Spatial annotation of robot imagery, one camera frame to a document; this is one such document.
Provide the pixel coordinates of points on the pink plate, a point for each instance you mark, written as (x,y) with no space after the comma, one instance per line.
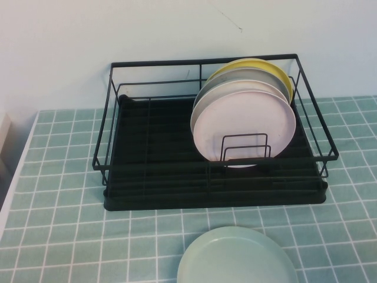
(241,123)

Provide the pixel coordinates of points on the black plastic dish rack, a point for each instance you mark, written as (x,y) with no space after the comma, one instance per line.
(165,165)

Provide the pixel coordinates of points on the cream white plate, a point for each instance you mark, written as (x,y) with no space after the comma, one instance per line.
(235,85)

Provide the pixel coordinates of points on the grey plate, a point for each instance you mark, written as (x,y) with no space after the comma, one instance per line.
(250,76)

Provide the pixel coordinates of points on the yellow plate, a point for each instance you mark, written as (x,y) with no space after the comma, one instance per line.
(265,63)

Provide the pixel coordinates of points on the mint green plate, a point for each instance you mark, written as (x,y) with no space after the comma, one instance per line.
(235,259)

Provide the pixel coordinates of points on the green checked tablecloth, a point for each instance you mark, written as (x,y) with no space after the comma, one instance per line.
(59,236)

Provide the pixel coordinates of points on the white side cabinet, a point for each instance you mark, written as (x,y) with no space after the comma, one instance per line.
(3,138)

